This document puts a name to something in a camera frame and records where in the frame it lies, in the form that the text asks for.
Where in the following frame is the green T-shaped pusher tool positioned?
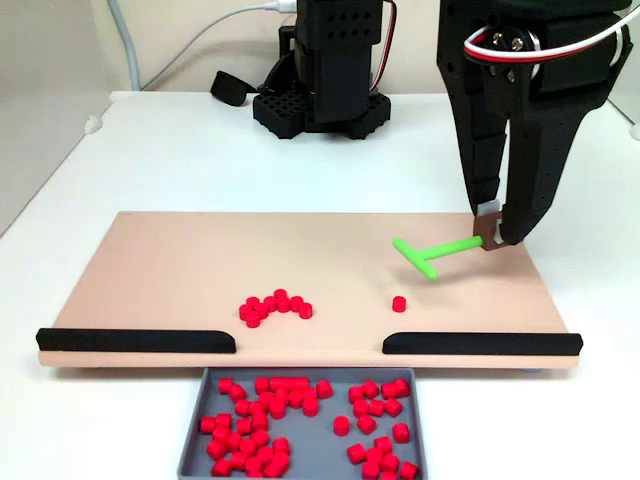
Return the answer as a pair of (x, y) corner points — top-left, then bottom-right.
(392, 212), (507, 280)

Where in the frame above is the black table clamp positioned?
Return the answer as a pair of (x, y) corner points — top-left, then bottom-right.
(209, 69), (257, 108)

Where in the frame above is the beige rectangular board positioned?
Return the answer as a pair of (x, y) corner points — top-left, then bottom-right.
(38, 210), (584, 371)

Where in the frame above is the grey rectangular tray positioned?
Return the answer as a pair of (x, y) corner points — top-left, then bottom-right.
(177, 367), (431, 480)

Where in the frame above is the white red gripper servo cable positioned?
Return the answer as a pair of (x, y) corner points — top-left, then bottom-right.
(462, 9), (640, 69)

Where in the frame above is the red white base servo cable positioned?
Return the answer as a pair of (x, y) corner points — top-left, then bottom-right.
(372, 0), (400, 94)

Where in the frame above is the black edge rail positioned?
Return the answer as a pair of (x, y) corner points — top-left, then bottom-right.
(382, 331), (584, 357)
(35, 327), (237, 355)

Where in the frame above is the white USB cable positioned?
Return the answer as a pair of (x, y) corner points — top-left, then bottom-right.
(142, 0), (300, 92)

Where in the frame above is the pale grey cord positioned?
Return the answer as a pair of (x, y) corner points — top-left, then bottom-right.
(106, 0), (143, 92)

